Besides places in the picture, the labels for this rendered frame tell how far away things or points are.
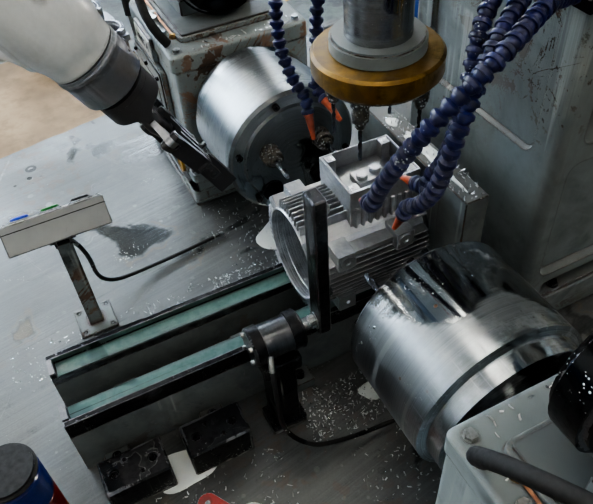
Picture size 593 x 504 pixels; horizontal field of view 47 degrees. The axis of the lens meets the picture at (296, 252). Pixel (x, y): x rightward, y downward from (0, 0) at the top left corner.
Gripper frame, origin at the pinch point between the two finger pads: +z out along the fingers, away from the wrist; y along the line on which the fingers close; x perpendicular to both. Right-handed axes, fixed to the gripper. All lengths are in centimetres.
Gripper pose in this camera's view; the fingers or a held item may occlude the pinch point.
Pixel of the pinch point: (213, 170)
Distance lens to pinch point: 99.9
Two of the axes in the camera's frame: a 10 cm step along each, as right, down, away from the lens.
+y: -4.4, -6.2, 6.5
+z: 5.0, 4.3, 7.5
